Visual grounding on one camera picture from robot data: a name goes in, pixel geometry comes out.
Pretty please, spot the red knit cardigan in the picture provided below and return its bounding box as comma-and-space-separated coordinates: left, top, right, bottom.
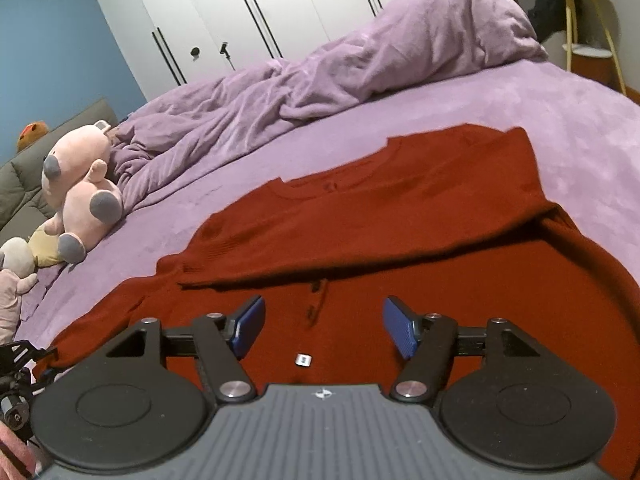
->
41, 125, 639, 479

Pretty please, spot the beige plush toy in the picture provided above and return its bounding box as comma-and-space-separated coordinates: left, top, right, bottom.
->
1, 224, 61, 344

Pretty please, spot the pink plush pig toy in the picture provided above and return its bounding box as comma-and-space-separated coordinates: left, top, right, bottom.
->
41, 119, 124, 264

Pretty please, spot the orange plush toy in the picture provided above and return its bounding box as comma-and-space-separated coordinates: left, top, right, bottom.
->
16, 120, 49, 153

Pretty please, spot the purple bed sheet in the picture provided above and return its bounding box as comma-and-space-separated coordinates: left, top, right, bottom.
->
17, 61, 639, 347

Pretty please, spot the purple crumpled duvet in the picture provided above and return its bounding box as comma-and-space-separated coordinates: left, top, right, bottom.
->
110, 0, 547, 212

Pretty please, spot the white wardrobe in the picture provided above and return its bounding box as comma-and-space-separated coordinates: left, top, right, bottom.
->
98, 0, 392, 100

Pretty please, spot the yellow side shelf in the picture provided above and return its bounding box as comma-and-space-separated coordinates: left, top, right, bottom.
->
563, 0, 627, 96

